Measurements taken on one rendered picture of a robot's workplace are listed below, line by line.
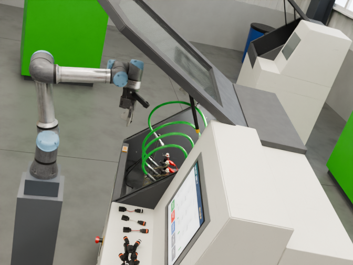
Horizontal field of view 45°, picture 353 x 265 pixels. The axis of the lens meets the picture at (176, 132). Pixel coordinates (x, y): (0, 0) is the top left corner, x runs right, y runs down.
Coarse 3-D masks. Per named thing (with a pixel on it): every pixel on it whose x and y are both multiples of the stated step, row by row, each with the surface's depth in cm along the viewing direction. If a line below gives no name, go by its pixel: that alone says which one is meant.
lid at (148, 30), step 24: (120, 0) 195; (144, 0) 237; (120, 24) 175; (144, 24) 206; (168, 24) 241; (144, 48) 178; (168, 48) 209; (192, 48) 246; (168, 72) 183; (192, 72) 213; (216, 72) 251; (192, 96) 189; (216, 96) 216; (240, 120) 210
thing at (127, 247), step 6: (126, 240) 191; (138, 240) 193; (126, 246) 188; (132, 246) 186; (126, 252) 185; (132, 252) 186; (120, 258) 184; (126, 258) 182; (132, 258) 184; (126, 264) 179; (132, 264) 179; (138, 264) 184
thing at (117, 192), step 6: (126, 144) 276; (120, 156) 262; (126, 156) 264; (120, 162) 256; (126, 162) 258; (120, 168) 251; (120, 174) 245; (120, 180) 240; (114, 186) 245; (120, 186) 235; (114, 192) 229; (120, 192) 231; (114, 198) 225
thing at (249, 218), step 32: (224, 128) 191; (192, 160) 195; (224, 160) 166; (256, 160) 172; (224, 192) 147; (256, 192) 151; (160, 224) 199; (224, 224) 137; (256, 224) 136; (288, 224) 139; (160, 256) 180; (192, 256) 149; (224, 256) 143; (256, 256) 143
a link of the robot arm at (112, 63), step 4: (108, 60) 228; (112, 60) 227; (116, 60) 228; (108, 64) 226; (112, 64) 225; (116, 64) 224; (120, 64) 225; (124, 64) 228; (128, 64) 229; (108, 68) 226; (112, 68) 224; (128, 68) 228
